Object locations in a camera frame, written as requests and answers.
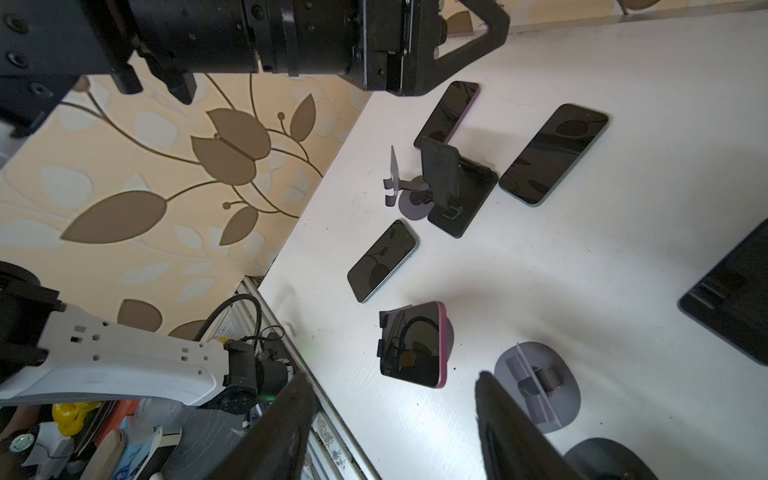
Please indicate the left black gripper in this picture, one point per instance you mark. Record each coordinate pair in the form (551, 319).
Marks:
(390, 42)

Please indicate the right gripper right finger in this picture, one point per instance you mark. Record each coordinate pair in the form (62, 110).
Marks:
(512, 447)

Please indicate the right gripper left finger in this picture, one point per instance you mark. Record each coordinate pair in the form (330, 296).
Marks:
(275, 448)

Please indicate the purple edged phone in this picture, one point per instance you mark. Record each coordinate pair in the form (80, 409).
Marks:
(448, 113)

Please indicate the green phone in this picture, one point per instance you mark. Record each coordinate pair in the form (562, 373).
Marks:
(552, 152)

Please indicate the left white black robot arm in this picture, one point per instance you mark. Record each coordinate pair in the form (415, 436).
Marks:
(147, 149)

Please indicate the round black stand front right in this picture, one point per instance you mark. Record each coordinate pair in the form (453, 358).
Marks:
(605, 459)

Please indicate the round dark stand front left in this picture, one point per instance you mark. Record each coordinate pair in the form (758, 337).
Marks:
(449, 336)

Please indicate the black rectangular stand left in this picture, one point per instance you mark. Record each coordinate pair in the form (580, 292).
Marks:
(458, 186)

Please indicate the black rectangular stand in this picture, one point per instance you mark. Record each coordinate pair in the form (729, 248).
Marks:
(458, 186)
(731, 299)

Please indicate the round purple stand far left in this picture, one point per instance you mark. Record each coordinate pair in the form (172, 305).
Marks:
(411, 197)

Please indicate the black rectangular stand back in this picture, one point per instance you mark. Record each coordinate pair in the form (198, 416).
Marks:
(731, 299)

